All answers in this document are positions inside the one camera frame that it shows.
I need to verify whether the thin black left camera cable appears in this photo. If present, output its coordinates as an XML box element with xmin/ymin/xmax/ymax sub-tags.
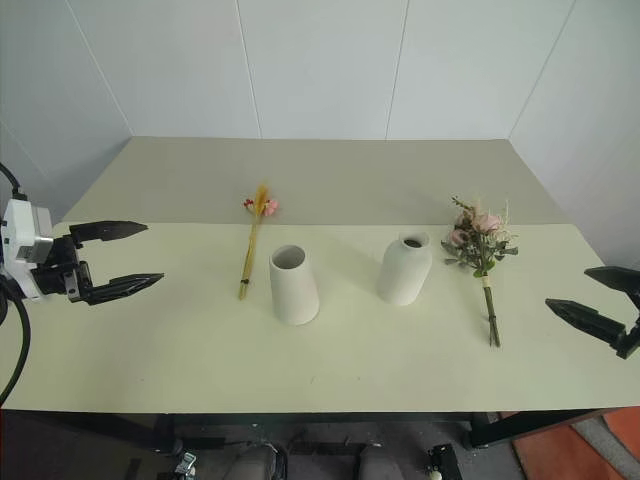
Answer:
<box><xmin>0</xmin><ymin>162</ymin><xmax>26</xmax><ymax>203</ymax></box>

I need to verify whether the white narrow-neck bottle vase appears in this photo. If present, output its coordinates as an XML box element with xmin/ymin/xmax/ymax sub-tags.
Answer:
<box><xmin>375</xmin><ymin>231</ymin><xmax>434</xmax><ymax>307</ymax></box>

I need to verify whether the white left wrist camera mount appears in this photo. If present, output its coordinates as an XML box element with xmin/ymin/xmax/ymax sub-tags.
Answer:
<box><xmin>0</xmin><ymin>198</ymin><xmax>55</xmax><ymax>303</ymax></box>

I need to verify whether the black metal table frame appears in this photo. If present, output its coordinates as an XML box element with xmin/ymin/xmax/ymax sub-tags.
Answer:
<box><xmin>0</xmin><ymin>408</ymin><xmax>607</xmax><ymax>454</ymax></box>

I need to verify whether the white tapered open vase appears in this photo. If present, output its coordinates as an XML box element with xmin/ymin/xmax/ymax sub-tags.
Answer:
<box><xmin>268</xmin><ymin>244</ymin><xmax>322</xmax><ymax>328</ymax></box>

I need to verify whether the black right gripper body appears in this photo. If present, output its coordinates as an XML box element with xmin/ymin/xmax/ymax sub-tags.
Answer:
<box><xmin>615</xmin><ymin>308</ymin><xmax>640</xmax><ymax>361</ymax></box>

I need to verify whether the pink rose flower bouquet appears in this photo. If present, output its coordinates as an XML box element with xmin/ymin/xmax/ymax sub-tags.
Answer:
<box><xmin>440</xmin><ymin>195</ymin><xmax>521</xmax><ymax>348</ymax></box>

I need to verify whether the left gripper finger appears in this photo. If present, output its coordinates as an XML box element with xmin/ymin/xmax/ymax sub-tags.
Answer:
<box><xmin>81</xmin><ymin>272</ymin><xmax>166</xmax><ymax>307</ymax></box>
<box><xmin>68</xmin><ymin>219</ymin><xmax>150</xmax><ymax>250</ymax></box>

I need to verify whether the yellow wheat flower bunch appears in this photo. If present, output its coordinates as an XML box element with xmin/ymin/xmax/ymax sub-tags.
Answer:
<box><xmin>234</xmin><ymin>181</ymin><xmax>281</xmax><ymax>302</ymax></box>

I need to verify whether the dark rounded grey shape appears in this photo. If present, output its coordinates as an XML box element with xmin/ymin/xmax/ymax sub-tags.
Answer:
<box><xmin>233</xmin><ymin>443</ymin><xmax>290</xmax><ymax>480</ymax></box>
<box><xmin>357</xmin><ymin>443</ymin><xmax>402</xmax><ymax>480</ymax></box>

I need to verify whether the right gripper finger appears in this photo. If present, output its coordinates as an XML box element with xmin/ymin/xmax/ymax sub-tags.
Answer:
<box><xmin>583</xmin><ymin>265</ymin><xmax>640</xmax><ymax>310</ymax></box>
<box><xmin>544</xmin><ymin>297</ymin><xmax>627</xmax><ymax>348</ymax></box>

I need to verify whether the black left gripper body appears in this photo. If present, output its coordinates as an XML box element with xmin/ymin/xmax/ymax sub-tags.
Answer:
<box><xmin>31</xmin><ymin>234</ymin><xmax>95</xmax><ymax>304</ymax></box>

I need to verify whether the black caster with white knob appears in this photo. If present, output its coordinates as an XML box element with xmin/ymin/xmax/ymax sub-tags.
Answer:
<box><xmin>425</xmin><ymin>442</ymin><xmax>457</xmax><ymax>480</ymax></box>

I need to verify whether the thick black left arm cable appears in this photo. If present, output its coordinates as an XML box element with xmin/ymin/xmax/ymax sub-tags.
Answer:
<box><xmin>0</xmin><ymin>277</ymin><xmax>33</xmax><ymax>407</ymax></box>

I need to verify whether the black caster with silver bracket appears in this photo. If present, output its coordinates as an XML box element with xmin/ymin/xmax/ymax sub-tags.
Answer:
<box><xmin>169</xmin><ymin>449</ymin><xmax>199</xmax><ymax>480</ymax></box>

